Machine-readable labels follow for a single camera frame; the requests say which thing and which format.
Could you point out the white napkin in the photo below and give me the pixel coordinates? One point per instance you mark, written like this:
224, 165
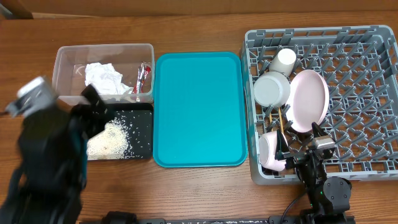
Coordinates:
105, 79

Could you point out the white paper cup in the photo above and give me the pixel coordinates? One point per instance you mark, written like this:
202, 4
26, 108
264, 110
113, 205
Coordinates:
283, 62

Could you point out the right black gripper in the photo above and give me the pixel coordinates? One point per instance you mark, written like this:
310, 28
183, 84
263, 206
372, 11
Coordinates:
295, 158

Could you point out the wooden chopstick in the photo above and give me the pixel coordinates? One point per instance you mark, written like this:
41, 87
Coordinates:
281, 120
271, 123

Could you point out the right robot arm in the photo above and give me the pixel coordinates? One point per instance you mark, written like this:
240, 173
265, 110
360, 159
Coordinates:
328, 196

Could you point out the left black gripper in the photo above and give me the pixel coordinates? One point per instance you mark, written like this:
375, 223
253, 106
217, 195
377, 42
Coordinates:
94, 124

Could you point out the small white plate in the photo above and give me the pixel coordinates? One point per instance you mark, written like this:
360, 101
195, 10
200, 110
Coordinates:
267, 151

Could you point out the grey-rimmed white bowl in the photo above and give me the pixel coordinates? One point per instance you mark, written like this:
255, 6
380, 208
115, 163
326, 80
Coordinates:
271, 89

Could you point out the grey dishwasher rack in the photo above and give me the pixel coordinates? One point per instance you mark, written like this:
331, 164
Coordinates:
359, 65

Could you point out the black plastic tray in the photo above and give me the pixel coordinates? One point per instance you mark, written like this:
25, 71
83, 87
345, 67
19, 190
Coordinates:
140, 130

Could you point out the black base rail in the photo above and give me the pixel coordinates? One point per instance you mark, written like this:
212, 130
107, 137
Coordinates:
217, 221

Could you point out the large white plate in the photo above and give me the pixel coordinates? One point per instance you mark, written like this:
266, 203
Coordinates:
308, 101

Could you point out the teal serving tray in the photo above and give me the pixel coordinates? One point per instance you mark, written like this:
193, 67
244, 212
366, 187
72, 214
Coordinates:
199, 111

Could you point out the red foil snack wrapper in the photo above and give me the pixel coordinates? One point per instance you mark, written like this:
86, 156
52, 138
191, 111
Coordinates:
143, 70

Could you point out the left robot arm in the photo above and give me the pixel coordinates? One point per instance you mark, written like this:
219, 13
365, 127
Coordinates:
46, 187

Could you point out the clear plastic waste bin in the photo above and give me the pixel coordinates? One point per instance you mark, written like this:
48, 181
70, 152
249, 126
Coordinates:
68, 78

